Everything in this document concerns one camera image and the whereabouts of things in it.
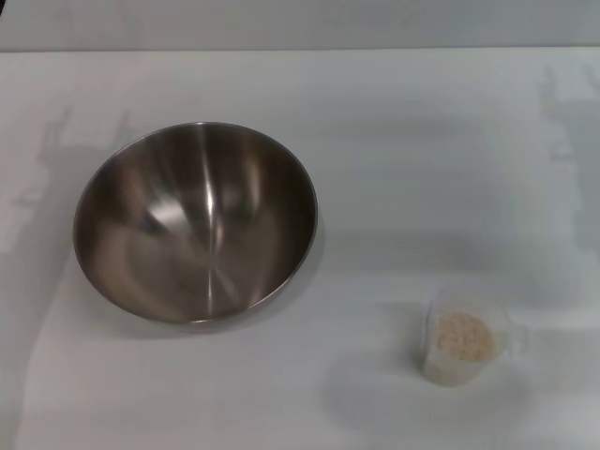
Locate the stainless steel mixing bowl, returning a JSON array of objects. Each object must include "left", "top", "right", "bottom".
[{"left": 72, "top": 121, "right": 324, "bottom": 327}]

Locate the uncooked white rice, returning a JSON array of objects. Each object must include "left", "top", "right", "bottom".
[{"left": 433, "top": 310, "right": 498, "bottom": 363}]

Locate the translucent plastic measuring cup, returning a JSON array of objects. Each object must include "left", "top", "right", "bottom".
[{"left": 419, "top": 285, "right": 530, "bottom": 388}]

